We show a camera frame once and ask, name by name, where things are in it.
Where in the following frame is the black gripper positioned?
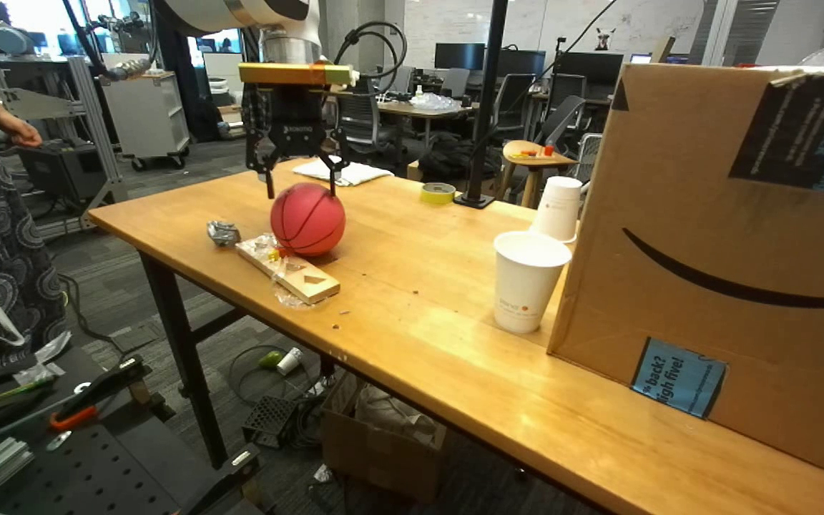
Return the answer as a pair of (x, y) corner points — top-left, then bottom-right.
(241, 85), (350, 199)

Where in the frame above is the red basketball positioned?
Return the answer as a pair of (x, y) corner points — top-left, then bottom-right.
(267, 179), (350, 261)

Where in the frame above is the small yellow tape roll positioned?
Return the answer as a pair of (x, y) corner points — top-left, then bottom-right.
(419, 179), (457, 207)

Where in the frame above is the white paper cup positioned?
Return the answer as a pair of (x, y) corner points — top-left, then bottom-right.
(529, 175), (586, 242)
(490, 228), (576, 337)

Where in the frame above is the bystander bare hand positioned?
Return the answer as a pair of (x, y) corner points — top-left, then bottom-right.
(0, 112), (47, 151)

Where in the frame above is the white folded towel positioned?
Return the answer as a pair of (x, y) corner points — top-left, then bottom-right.
(292, 155), (395, 189)

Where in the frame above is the black desk chair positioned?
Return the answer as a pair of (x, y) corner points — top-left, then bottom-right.
(337, 85), (383, 151)

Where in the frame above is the crumpled foil ball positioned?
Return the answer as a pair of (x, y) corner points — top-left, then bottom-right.
(204, 218), (243, 248)

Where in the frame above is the wooden shape puzzle board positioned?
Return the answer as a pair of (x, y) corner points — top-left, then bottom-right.
(233, 231), (343, 308)

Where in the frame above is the white cabinet cart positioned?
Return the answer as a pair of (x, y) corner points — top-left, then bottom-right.
(98, 69), (193, 171)

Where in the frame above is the round wooden stool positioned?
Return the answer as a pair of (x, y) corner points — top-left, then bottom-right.
(500, 138), (578, 209)

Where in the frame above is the black keyboard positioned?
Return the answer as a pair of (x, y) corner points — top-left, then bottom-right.
(241, 394), (317, 451)

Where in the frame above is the grey metal shelf rack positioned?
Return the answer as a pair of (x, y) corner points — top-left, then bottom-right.
(0, 54), (133, 209)

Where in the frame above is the black hand tool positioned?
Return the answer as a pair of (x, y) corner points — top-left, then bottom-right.
(50, 354), (150, 410)

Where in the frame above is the open cardboard box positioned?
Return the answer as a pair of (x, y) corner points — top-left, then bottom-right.
(320, 383), (452, 503)

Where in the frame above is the person in patterned skirt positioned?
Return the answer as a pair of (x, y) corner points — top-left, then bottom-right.
(0, 54), (73, 378)

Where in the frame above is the black perforated plate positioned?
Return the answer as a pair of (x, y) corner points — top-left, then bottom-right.
(0, 423), (193, 515)

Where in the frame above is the large brown cardboard box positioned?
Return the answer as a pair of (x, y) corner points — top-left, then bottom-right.
(545, 61), (824, 476)

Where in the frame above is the black table frame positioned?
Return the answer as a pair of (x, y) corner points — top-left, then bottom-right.
(138, 251), (251, 468)

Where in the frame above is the orange handled tool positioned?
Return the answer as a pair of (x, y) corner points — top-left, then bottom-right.
(47, 403), (107, 435)

